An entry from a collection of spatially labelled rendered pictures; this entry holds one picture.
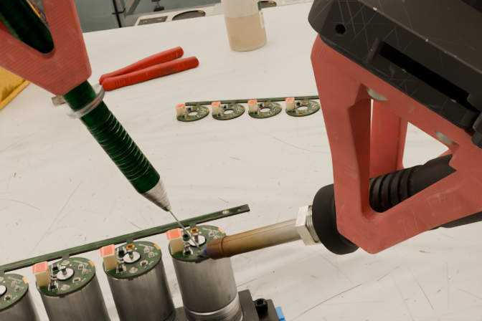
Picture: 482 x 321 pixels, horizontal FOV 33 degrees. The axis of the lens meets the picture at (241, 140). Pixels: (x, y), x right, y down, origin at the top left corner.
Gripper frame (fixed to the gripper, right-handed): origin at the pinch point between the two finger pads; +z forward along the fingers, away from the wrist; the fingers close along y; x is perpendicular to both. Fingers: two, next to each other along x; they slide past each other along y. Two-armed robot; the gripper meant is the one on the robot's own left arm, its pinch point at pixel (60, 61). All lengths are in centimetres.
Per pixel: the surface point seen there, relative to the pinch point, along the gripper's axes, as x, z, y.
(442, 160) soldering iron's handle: -8.4, 6.6, -8.1
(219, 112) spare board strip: -3.4, 17.8, 25.7
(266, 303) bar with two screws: -0.5, 15.2, 1.4
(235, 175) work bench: -2.1, 17.6, 16.5
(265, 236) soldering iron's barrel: -2.5, 8.8, -3.1
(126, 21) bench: 8, 78, 247
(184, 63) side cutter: -3.2, 17.4, 36.3
